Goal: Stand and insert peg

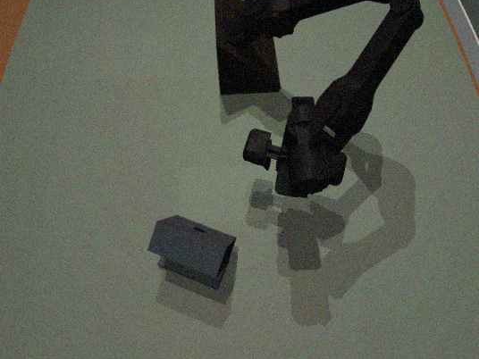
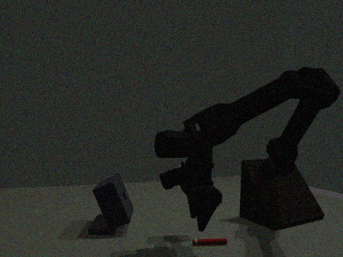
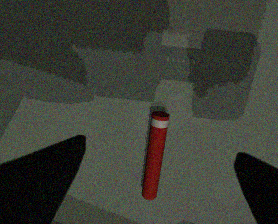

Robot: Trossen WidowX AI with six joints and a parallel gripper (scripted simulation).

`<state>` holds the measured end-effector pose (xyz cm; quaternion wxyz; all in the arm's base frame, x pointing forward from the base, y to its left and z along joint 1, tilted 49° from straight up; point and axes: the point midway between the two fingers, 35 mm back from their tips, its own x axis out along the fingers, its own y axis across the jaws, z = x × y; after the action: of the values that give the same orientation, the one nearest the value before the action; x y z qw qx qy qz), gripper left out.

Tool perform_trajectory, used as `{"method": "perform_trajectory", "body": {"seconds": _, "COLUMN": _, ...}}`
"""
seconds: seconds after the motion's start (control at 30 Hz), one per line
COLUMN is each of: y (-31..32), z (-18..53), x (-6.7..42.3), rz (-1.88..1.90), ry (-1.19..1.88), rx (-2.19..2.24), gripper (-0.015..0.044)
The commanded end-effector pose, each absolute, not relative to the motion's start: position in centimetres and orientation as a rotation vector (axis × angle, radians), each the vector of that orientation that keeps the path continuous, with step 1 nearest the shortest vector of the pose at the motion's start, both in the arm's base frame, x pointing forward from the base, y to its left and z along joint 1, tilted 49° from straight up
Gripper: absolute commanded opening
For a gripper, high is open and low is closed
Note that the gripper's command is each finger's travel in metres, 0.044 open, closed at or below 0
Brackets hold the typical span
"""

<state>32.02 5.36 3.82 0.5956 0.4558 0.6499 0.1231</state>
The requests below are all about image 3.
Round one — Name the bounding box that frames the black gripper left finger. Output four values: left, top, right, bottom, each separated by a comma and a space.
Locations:
0, 135, 86, 224

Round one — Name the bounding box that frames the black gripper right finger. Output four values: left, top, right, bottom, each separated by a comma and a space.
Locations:
233, 152, 278, 224

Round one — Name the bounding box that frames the dark red peg with white band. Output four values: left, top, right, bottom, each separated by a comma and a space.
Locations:
142, 111, 170, 200

